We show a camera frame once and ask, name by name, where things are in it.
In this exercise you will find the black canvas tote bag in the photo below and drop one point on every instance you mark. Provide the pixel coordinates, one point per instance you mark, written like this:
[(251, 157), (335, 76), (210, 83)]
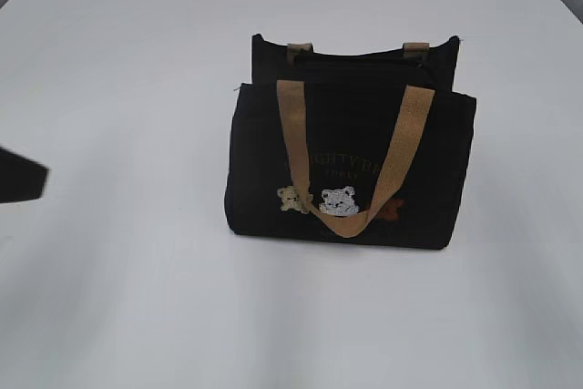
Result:
[(369, 149)]

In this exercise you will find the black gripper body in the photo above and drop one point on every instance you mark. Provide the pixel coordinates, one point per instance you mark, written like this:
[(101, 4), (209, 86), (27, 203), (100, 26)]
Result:
[(21, 179)]

